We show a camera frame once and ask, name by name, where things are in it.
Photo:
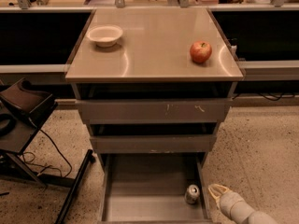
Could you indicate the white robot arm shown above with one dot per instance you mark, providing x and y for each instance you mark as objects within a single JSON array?
[{"x": 257, "y": 217}]

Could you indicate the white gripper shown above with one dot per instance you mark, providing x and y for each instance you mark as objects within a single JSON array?
[{"x": 228, "y": 200}]

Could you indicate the white bowl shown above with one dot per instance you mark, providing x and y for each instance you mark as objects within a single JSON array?
[{"x": 105, "y": 36}]

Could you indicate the grey drawer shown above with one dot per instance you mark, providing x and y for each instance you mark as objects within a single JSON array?
[
  {"x": 150, "y": 189},
  {"x": 152, "y": 111},
  {"x": 153, "y": 143}
]

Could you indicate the red apple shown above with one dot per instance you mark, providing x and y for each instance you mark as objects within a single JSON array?
[{"x": 200, "y": 51}]

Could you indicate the grey middle drawer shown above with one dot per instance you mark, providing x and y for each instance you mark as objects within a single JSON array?
[{"x": 153, "y": 143}]

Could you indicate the green 7up can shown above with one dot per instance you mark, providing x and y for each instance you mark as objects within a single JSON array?
[{"x": 192, "y": 194}]

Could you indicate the grey bottom drawer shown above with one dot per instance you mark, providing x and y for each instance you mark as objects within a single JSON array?
[{"x": 150, "y": 189}]

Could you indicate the grey drawer cabinet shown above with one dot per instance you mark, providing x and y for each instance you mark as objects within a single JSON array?
[{"x": 152, "y": 61}]

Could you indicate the black cart leg bar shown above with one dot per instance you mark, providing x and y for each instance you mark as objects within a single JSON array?
[{"x": 89, "y": 158}]

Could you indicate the grey top drawer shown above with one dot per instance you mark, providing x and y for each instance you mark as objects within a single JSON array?
[{"x": 152, "y": 111}]

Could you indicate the black side cart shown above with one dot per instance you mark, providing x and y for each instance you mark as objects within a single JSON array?
[{"x": 29, "y": 110}]

